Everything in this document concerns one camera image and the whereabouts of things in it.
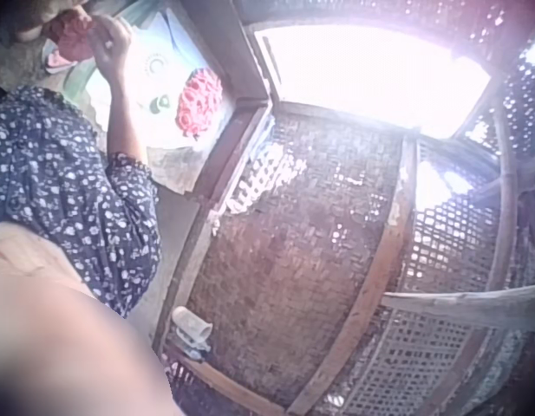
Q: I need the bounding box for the person's right hand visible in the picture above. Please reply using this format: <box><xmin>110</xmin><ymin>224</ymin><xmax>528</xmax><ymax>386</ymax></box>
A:
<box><xmin>87</xmin><ymin>16</ymin><xmax>134</xmax><ymax>77</ymax></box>

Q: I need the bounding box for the red crochet piece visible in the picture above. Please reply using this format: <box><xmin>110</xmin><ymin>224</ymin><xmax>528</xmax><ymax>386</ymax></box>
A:
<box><xmin>53</xmin><ymin>7</ymin><xmax>97</xmax><ymax>62</ymax></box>

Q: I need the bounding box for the small pink cloth piece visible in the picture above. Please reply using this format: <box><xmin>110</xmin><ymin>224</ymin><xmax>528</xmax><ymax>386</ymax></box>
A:
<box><xmin>44</xmin><ymin>50</ymin><xmax>78</xmax><ymax>73</ymax></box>

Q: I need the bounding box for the white sheet with green mark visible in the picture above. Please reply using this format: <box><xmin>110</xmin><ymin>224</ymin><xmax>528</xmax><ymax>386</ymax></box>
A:
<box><xmin>82</xmin><ymin>10</ymin><xmax>233</xmax><ymax>151</ymax></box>

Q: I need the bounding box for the pink crochet yarn pile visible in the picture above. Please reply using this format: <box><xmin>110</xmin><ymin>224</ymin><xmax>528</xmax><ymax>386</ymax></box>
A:
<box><xmin>174</xmin><ymin>68</ymin><xmax>225</xmax><ymax>139</ymax></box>

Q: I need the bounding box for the grey topped wooden table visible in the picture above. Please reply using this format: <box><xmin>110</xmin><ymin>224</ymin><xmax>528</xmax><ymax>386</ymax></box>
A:
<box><xmin>43</xmin><ymin>0</ymin><xmax>275</xmax><ymax>198</ymax></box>

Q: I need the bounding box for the large bright window opening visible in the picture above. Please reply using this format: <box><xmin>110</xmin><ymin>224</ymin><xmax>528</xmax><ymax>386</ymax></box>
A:
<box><xmin>252</xmin><ymin>23</ymin><xmax>493</xmax><ymax>136</ymax></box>

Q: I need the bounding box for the white plastic cup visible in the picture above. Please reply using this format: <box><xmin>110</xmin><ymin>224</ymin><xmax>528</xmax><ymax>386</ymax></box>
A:
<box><xmin>171</xmin><ymin>305</ymin><xmax>214</xmax><ymax>344</ymax></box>

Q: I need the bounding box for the blue grey small container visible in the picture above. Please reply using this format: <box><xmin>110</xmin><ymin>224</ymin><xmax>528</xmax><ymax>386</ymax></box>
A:
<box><xmin>175</xmin><ymin>334</ymin><xmax>212</xmax><ymax>361</ymax></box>

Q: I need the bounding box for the pale bamboo pole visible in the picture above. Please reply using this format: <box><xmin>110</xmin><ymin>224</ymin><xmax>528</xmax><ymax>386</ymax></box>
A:
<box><xmin>382</xmin><ymin>276</ymin><xmax>535</xmax><ymax>333</ymax></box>

